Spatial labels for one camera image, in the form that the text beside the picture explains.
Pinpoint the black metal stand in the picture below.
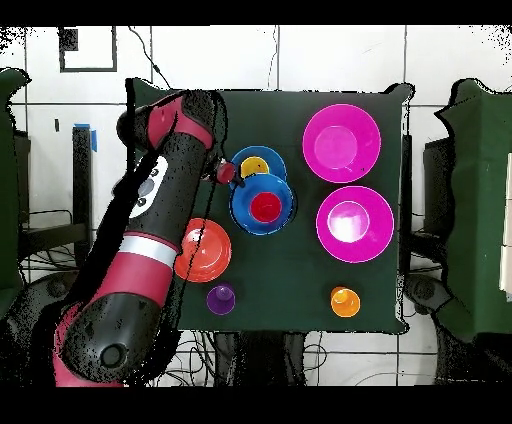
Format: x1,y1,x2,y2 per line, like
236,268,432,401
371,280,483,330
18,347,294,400
17,125,97,271
399,133,414,277

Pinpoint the pink plastic bowl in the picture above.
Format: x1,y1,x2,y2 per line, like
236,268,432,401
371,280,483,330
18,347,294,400
315,184,396,264
302,103,382,184

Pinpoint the thin black cable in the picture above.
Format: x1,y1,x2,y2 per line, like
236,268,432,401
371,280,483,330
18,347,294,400
127,25,174,90

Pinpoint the blue plastic bowl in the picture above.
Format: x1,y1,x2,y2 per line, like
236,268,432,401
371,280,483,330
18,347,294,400
229,145,288,190
229,172,298,236

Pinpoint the red-orange plastic bowl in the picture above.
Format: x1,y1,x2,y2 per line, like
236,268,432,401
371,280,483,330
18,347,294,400
174,217,233,284

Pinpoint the dark green table cloth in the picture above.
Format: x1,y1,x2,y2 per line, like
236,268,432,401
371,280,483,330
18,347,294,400
125,77,415,335

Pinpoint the green-covered side table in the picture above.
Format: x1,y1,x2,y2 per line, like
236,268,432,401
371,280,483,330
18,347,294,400
0,67,33,317
435,77,512,341

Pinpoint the tangle of floor cables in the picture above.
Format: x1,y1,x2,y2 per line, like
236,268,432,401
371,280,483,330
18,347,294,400
159,329,241,387

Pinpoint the yellow plastic cup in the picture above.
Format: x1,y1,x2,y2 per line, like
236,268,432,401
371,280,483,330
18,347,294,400
239,155,271,180

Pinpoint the red plastic cup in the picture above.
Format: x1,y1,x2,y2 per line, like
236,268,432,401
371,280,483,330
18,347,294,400
249,191,284,224

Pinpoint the black tape square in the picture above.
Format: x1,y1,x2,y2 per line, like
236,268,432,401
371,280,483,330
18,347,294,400
58,25,118,74

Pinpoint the purple plastic cup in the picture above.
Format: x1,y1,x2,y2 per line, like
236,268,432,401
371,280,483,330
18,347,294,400
205,283,236,317

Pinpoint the orange plastic cup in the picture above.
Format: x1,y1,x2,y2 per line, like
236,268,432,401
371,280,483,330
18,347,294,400
330,286,362,319

